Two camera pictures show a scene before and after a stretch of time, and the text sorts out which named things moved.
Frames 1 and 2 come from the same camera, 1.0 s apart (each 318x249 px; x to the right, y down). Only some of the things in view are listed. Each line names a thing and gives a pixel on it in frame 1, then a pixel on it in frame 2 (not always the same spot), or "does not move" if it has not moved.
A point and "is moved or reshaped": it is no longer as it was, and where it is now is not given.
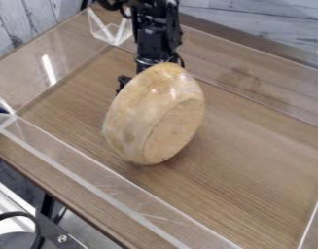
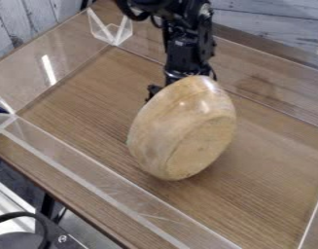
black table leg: x=48 y=205 does not move
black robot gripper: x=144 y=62 → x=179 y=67
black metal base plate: x=56 y=235 does not move
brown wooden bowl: x=154 y=113 is moved or reshaped
